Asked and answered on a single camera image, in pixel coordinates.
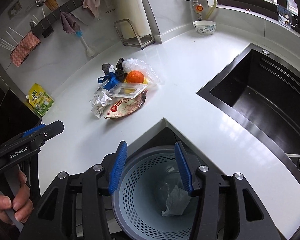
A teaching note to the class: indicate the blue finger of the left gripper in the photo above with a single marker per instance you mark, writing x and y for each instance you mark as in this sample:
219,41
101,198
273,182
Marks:
48,132
30,131

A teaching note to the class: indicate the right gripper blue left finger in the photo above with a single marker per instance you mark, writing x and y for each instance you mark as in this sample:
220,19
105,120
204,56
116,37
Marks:
117,164

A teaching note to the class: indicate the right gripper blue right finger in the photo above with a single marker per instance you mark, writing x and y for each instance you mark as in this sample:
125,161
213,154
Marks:
184,171

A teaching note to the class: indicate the red patterned snack wrapper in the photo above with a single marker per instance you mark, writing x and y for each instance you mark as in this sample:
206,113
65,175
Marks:
126,106

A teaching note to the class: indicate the clear toothbrush blister pack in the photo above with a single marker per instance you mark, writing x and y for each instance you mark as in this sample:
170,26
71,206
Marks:
127,90

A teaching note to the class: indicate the orange peel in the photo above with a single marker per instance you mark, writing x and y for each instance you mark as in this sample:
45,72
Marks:
135,76

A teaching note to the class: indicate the clear plastic bag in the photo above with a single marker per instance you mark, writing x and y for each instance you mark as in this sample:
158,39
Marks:
149,73

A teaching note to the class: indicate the grey perforated trash bin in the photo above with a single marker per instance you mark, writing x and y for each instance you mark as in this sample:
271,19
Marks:
140,199

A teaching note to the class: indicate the black kitchen sink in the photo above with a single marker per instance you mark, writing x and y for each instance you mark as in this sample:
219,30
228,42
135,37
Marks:
261,92

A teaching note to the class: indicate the person's left hand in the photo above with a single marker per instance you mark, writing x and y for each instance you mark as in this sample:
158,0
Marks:
22,205

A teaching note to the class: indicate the yellow green seasoning pouch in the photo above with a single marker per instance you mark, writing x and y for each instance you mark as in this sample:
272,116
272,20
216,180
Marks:
39,99

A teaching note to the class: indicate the white bottle brush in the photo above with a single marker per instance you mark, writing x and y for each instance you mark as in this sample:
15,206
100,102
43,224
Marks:
90,52

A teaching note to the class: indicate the dark grey cloth rag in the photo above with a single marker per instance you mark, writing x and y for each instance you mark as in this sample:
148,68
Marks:
117,70

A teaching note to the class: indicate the pink wavy dishcloth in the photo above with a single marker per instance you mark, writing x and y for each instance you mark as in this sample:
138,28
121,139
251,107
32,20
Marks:
23,49

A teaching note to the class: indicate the mauve hanging cloth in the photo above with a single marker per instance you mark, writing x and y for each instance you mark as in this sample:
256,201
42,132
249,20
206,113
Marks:
69,24

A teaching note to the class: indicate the steel cutting board rack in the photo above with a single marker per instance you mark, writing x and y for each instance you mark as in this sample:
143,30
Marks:
129,37

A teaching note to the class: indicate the light pink hanging cloth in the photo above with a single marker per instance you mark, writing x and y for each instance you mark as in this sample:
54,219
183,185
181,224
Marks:
93,6

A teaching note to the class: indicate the white cutting board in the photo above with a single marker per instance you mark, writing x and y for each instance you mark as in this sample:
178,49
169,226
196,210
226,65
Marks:
135,12

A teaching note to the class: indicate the white patterned ceramic bowl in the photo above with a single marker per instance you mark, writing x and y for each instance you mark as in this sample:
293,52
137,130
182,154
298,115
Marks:
204,27

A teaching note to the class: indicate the clear glass mug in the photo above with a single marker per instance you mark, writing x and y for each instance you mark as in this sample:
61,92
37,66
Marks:
286,17

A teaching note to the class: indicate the black wall hook rail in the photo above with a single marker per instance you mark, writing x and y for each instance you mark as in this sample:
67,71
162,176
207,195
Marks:
44,27

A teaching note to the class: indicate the gas valve with hose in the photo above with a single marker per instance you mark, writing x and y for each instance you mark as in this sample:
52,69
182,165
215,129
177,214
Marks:
204,8

